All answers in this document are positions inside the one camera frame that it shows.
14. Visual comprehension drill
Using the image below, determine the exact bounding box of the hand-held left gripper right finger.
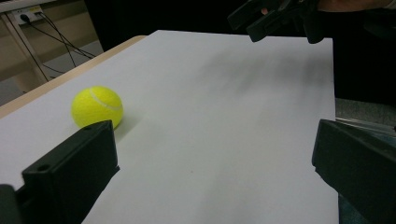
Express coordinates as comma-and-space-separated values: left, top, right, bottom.
312, 119, 396, 224

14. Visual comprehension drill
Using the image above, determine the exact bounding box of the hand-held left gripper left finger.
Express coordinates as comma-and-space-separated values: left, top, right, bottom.
15, 119, 120, 224

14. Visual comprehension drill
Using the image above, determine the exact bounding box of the yellow tennis ball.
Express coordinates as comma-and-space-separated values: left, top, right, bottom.
70, 86, 124, 130

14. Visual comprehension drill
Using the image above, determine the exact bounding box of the white foam board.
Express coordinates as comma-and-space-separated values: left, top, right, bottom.
0, 30, 340, 224

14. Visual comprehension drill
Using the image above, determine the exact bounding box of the white power strip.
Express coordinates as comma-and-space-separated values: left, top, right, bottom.
12, 5, 45, 25

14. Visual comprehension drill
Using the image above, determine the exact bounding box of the black cable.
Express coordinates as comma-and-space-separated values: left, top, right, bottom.
20, 13, 97, 60
36, 12, 78, 68

